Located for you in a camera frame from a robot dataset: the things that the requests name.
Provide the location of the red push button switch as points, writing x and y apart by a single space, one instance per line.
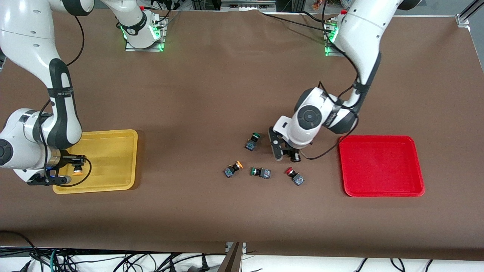
298 179
297 158

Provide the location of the yellow push button switch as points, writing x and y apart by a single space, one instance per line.
229 172
78 172

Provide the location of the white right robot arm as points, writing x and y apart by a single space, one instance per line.
26 30

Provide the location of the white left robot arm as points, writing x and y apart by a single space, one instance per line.
363 30

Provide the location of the yellow plastic tray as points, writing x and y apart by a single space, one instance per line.
109 162

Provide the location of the brown table cover sheet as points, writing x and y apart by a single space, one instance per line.
242 211

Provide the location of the red plastic tray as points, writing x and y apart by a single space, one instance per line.
382 166

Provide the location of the dark table beam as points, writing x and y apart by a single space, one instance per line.
231 262

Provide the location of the grey equipment rack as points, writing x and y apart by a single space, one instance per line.
247 3

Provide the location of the green push button switch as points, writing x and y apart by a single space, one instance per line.
264 173
250 145

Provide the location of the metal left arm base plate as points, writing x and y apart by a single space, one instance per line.
328 51

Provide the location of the silver metal bracket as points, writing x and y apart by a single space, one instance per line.
244 246

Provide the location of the aluminium frame profile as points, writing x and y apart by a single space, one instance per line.
464 17
29 9

